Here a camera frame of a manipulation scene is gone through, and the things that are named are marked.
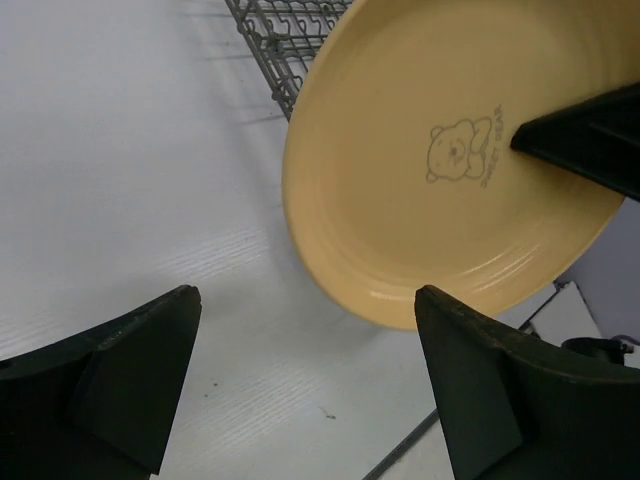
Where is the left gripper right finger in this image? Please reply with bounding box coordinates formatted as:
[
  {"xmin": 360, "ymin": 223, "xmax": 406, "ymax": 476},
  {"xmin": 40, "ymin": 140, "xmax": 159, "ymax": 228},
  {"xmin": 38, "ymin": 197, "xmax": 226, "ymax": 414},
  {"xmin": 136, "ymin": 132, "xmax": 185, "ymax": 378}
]
[{"xmin": 414, "ymin": 286, "xmax": 639, "ymax": 479}]

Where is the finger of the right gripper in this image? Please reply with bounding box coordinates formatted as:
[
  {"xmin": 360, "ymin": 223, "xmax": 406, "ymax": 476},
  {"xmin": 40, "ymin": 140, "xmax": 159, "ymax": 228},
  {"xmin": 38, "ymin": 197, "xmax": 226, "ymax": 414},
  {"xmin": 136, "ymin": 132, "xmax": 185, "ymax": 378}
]
[{"xmin": 510, "ymin": 83, "xmax": 639, "ymax": 201}]

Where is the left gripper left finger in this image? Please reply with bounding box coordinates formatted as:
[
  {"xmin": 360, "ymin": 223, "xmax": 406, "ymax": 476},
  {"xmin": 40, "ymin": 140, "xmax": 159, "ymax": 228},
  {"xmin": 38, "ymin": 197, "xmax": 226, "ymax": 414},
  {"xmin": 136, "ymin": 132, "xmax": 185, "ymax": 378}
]
[{"xmin": 1, "ymin": 285, "xmax": 202, "ymax": 479}]

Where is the yellow bear plate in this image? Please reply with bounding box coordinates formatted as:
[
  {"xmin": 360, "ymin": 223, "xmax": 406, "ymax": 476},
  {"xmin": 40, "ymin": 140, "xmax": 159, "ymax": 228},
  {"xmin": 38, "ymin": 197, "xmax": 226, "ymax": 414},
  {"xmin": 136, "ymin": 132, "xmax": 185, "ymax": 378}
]
[{"xmin": 282, "ymin": 1, "xmax": 639, "ymax": 330}]

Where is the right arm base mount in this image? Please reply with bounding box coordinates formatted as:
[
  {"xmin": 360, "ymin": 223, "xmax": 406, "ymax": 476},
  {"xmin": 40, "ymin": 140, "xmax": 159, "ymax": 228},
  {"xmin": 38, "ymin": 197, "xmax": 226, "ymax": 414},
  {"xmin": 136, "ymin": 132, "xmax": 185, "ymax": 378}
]
[{"xmin": 561, "ymin": 335, "xmax": 639, "ymax": 366}]

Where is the grey wire dish rack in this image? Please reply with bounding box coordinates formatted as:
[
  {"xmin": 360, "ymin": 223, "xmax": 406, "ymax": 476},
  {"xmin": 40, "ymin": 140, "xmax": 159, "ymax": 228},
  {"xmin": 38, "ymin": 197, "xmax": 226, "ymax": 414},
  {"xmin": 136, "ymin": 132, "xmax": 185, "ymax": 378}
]
[{"xmin": 226, "ymin": 0, "xmax": 353, "ymax": 118}]

